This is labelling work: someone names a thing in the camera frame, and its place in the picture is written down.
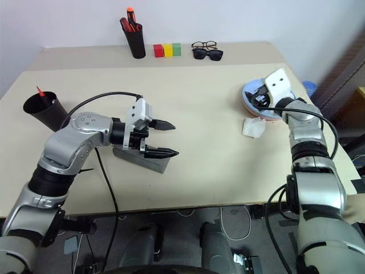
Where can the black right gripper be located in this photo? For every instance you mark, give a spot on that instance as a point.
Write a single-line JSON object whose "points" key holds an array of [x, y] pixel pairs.
{"points": [[262, 100]]}

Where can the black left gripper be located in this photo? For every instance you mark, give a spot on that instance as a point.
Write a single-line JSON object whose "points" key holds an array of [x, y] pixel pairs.
{"points": [[137, 140]]}

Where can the blue plate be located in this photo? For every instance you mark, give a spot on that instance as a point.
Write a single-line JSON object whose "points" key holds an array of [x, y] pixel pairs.
{"points": [[249, 85]]}

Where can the grey glasses case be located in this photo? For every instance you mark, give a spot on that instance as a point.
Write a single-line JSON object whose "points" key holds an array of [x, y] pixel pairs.
{"points": [[151, 164]]}

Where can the red and black pen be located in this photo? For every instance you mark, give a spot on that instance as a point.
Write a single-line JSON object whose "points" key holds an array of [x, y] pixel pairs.
{"points": [[40, 91]]}

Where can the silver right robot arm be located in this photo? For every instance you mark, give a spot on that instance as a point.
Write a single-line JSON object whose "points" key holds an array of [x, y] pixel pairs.
{"points": [[308, 125]]}

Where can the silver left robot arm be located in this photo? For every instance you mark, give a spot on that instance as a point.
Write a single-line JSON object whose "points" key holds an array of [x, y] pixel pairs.
{"points": [[74, 134]]}

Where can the crumpled white tissue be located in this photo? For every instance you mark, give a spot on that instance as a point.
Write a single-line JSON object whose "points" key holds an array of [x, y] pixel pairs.
{"points": [[253, 127]]}

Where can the blue round container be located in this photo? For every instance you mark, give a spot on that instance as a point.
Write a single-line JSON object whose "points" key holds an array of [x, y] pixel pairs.
{"points": [[309, 85]]}

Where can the black sunglasses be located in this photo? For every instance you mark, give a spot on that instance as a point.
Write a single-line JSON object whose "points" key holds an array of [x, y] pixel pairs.
{"points": [[199, 54]]}

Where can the thin black-framed clear glasses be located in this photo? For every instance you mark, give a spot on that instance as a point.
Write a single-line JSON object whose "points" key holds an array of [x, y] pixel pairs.
{"points": [[198, 45]]}

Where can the red cube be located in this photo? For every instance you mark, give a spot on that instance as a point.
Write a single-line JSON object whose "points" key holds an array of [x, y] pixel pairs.
{"points": [[158, 50]]}

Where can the yellow cube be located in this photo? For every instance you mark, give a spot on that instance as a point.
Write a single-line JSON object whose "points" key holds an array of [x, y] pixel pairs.
{"points": [[168, 50]]}

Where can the green cube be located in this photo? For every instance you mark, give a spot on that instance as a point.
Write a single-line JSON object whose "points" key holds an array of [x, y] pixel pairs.
{"points": [[176, 49]]}

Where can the tall black tool holder cup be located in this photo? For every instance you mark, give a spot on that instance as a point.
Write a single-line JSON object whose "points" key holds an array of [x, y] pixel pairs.
{"points": [[136, 40]]}

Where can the wide black plastic cup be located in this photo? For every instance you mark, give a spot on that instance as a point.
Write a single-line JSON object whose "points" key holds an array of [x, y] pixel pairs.
{"points": [[47, 117]]}

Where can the dark rounded shape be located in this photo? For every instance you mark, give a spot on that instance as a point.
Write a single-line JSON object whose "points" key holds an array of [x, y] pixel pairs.
{"points": [[215, 248]]}

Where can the orange-capped black screwdriver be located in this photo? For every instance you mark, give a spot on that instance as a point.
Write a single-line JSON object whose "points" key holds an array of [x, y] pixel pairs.
{"points": [[131, 15]]}

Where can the small grey floor box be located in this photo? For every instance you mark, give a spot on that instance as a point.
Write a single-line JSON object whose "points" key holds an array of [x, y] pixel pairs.
{"points": [[70, 246]]}

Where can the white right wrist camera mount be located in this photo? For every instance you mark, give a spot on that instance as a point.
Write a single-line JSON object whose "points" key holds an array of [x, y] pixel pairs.
{"points": [[278, 82]]}

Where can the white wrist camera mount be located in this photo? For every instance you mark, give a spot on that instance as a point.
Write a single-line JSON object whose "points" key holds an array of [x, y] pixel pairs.
{"points": [[278, 82], [134, 117]]}

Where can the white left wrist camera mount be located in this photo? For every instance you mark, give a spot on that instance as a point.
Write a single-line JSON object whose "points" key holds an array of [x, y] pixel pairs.
{"points": [[134, 117]]}

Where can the black table frame bar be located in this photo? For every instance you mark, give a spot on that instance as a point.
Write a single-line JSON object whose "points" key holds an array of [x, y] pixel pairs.
{"points": [[265, 211]]}

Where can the black metal foot bracket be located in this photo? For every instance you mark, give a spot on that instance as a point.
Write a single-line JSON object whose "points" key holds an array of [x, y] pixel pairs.
{"points": [[248, 264]]}

